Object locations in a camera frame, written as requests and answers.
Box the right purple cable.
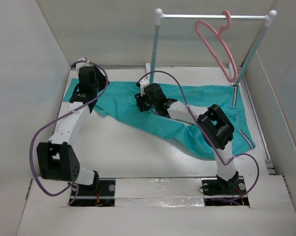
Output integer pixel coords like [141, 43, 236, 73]
[136, 70, 260, 197]

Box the white metal clothes rack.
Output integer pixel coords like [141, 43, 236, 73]
[145, 8, 278, 87]

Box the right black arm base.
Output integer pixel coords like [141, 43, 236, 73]
[199, 178, 250, 207]

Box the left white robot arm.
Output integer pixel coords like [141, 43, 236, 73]
[36, 64, 109, 195]

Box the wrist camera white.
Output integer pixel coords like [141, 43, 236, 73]
[75, 57, 92, 71]
[136, 78, 150, 96]

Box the pink plastic hanger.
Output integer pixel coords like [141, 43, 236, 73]
[195, 9, 238, 83]

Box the purple cable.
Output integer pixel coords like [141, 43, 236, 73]
[29, 61, 109, 197]
[136, 70, 260, 197]

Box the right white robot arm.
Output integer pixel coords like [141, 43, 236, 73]
[135, 79, 239, 194]

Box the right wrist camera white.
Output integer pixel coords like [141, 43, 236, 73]
[136, 78, 150, 96]

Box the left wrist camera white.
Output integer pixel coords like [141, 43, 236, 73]
[75, 57, 92, 71]

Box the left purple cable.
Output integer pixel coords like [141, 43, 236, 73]
[29, 61, 109, 197]

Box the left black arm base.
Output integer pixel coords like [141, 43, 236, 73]
[69, 178, 116, 207]

